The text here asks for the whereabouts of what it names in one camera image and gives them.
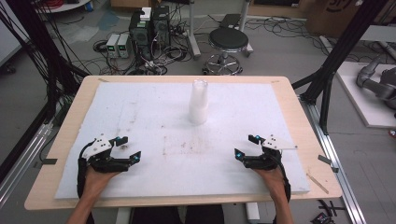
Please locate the grey metal stand leg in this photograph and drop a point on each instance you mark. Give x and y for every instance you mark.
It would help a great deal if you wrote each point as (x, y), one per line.
(246, 18)
(192, 31)

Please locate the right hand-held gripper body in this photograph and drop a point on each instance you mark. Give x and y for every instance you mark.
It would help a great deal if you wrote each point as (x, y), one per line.
(264, 160)

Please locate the thin wooden stick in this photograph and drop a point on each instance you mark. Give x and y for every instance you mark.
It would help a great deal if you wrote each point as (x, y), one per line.
(317, 183)

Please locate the grey tape strip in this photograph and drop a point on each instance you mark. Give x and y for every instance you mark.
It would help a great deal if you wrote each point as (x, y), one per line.
(325, 160)

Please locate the white foam mat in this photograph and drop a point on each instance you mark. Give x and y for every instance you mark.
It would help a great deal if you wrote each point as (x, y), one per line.
(174, 165)

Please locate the white table leg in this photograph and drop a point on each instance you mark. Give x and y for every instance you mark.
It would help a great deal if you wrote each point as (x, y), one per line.
(252, 212)

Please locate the grey bench power supply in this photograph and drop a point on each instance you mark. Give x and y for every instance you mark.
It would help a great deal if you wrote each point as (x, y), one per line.
(112, 45)
(124, 46)

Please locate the black metal frame post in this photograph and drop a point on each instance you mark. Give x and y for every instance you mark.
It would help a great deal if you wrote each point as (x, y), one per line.
(339, 53)

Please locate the brown cardboard box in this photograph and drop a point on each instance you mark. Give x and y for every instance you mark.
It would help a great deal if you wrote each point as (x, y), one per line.
(333, 17)

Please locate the white floor board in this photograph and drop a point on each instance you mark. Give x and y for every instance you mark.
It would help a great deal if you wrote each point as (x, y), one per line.
(361, 99)

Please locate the stack of white plastic cups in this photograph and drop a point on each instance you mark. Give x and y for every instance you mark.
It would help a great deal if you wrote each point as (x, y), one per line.
(198, 104)

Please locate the small white box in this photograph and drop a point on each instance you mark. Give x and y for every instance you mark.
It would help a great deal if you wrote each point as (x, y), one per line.
(145, 14)

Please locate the person's right hand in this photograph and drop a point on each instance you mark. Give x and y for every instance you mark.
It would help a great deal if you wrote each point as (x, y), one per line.
(272, 180)

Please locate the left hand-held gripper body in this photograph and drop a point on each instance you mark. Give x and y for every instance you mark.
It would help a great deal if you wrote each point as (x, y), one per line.
(104, 161)

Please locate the black tape strip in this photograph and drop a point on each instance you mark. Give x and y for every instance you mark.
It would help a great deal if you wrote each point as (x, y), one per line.
(49, 161)

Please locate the person's left hand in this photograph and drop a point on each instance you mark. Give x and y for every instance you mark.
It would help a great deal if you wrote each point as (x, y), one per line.
(98, 180)

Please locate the black computer tower green front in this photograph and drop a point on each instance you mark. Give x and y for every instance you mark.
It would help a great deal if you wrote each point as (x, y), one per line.
(140, 34)

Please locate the black round stool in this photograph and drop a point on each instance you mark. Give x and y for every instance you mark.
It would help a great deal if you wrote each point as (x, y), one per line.
(228, 39)

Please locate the person's legs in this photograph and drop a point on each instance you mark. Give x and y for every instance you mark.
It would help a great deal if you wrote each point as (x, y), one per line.
(174, 215)

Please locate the black parts on floor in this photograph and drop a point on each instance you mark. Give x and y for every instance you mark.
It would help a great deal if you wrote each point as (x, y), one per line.
(325, 214)

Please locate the aluminium rail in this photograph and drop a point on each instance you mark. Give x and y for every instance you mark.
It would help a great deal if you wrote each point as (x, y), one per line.
(21, 161)
(334, 165)

